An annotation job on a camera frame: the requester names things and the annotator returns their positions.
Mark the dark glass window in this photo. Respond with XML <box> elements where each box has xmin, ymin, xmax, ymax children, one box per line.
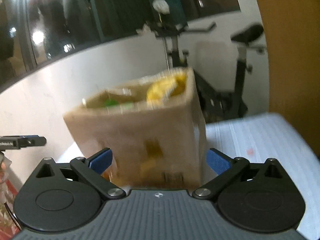
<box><xmin>1</xmin><ymin>0</ymin><xmax>240</xmax><ymax>90</ymax></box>

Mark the black exercise bike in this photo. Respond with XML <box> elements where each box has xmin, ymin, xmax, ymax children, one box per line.
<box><xmin>136</xmin><ymin>18</ymin><xmax>269</xmax><ymax>120</ymax></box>

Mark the checked strawberry bed sheet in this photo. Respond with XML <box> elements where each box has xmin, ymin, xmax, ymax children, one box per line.
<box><xmin>205</xmin><ymin>113</ymin><xmax>319</xmax><ymax>239</ymax></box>

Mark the brown cardboard box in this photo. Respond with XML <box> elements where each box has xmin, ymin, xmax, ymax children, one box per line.
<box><xmin>63</xmin><ymin>68</ymin><xmax>206</xmax><ymax>189</ymax></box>

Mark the wooden headboard panel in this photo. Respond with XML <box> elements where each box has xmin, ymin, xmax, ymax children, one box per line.
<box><xmin>257</xmin><ymin>0</ymin><xmax>319</xmax><ymax>155</ymax></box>

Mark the yellow snack bag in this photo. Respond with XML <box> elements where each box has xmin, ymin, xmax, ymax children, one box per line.
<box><xmin>146</xmin><ymin>73</ymin><xmax>187</xmax><ymax>103</ymax></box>

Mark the person's hand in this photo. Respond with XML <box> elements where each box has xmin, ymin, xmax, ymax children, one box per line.
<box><xmin>0</xmin><ymin>152</ymin><xmax>12</xmax><ymax>183</ymax></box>

